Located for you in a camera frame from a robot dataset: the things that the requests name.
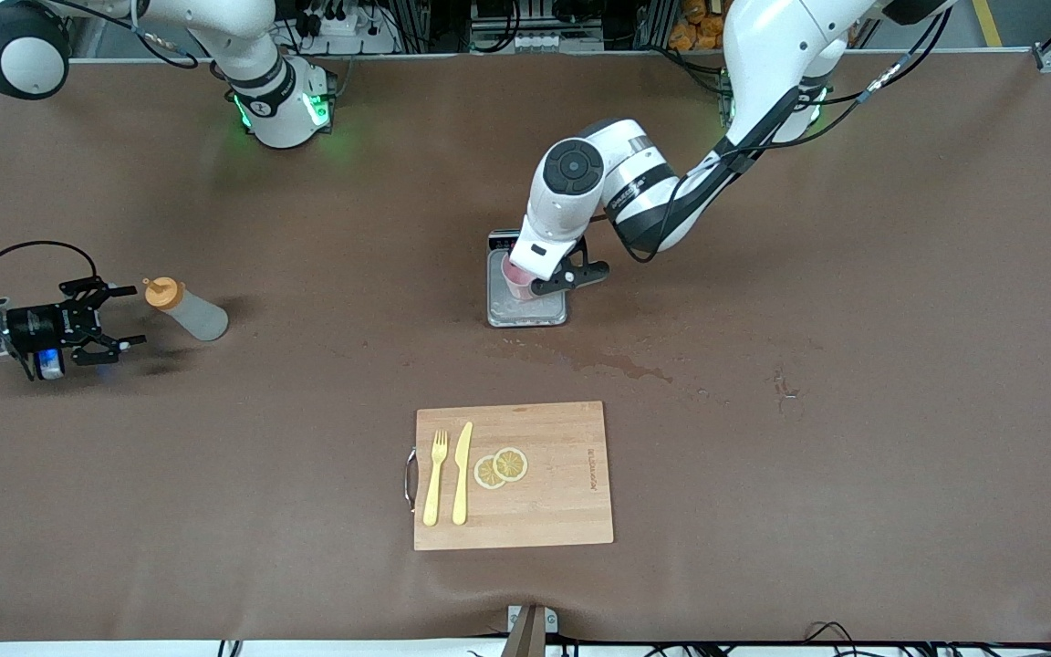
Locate pink plastic cup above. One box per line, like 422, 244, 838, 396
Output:
502, 257, 537, 303

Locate clear sauce bottle orange cap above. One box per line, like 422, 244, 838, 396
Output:
143, 277, 230, 342

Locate silver digital kitchen scale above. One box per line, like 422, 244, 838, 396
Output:
486, 228, 570, 329

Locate white electronics box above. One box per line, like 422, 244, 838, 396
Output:
471, 26, 604, 53

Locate yellow plastic knife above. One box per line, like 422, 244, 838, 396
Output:
452, 421, 473, 527

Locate orange snack packets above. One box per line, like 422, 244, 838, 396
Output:
669, 0, 729, 51

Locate wooden cutting board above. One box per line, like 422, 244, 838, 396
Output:
413, 401, 615, 552

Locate yellow plastic fork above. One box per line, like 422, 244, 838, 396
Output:
422, 430, 449, 527

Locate white power strip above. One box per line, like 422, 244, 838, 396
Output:
297, 0, 399, 56

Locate metal table edge bracket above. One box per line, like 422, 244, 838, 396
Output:
500, 603, 560, 657

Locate black floor cable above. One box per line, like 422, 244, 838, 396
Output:
799, 620, 864, 657

